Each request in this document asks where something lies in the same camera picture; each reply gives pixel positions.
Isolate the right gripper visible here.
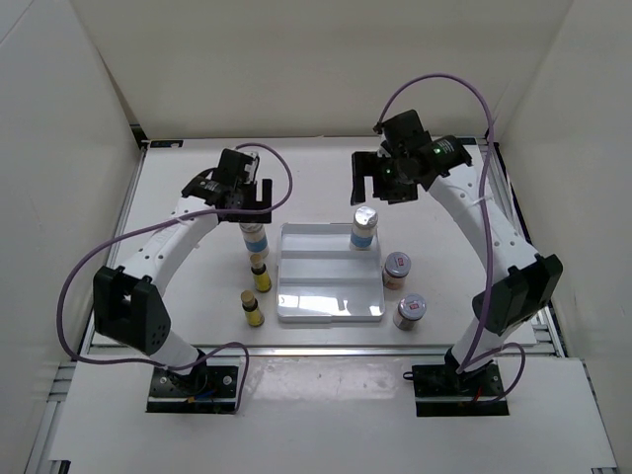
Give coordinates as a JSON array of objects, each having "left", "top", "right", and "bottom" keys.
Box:
[{"left": 351, "top": 151, "right": 418, "bottom": 206}]

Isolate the blue-label bead jar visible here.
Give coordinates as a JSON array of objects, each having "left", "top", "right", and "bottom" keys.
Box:
[
  {"left": 350, "top": 205, "right": 378, "bottom": 250},
  {"left": 239, "top": 223, "right": 269, "bottom": 259}
]

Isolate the spice jar red label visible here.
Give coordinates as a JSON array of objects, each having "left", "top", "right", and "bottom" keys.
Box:
[
  {"left": 382, "top": 252, "right": 412, "bottom": 290},
  {"left": 393, "top": 293, "right": 427, "bottom": 331}
]

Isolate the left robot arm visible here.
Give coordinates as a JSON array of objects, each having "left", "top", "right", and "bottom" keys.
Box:
[{"left": 93, "top": 149, "right": 272, "bottom": 395}]

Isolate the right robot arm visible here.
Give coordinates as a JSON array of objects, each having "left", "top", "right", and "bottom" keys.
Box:
[{"left": 351, "top": 110, "right": 563, "bottom": 395}]

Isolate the upper yellow small bottle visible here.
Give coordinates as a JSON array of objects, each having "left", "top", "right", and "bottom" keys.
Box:
[{"left": 250, "top": 254, "right": 272, "bottom": 293}]

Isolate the yellow small bottle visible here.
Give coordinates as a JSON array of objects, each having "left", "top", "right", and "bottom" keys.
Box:
[
  {"left": 240, "top": 290, "right": 265, "bottom": 327},
  {"left": 250, "top": 254, "right": 272, "bottom": 293}
]

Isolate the white divided tray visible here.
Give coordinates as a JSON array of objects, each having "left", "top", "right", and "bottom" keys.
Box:
[{"left": 276, "top": 223, "right": 385, "bottom": 325}]

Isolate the lower yellow small bottle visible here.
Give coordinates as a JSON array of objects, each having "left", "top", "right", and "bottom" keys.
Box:
[{"left": 240, "top": 290, "right": 265, "bottom": 327}]

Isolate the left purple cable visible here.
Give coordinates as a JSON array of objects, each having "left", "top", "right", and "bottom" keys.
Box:
[{"left": 56, "top": 142, "right": 293, "bottom": 414}]

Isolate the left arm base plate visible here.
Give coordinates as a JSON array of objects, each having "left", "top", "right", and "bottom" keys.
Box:
[{"left": 145, "top": 357, "right": 242, "bottom": 415}]

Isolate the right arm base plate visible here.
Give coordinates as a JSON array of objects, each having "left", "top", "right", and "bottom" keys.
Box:
[{"left": 403, "top": 362, "right": 510, "bottom": 418}]

